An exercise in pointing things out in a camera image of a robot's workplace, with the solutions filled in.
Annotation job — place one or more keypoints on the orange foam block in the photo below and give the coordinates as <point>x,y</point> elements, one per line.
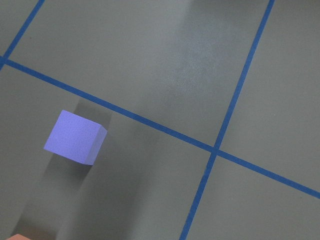
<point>18,237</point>

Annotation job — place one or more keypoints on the purple foam block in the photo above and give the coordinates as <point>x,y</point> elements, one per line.
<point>76,138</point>

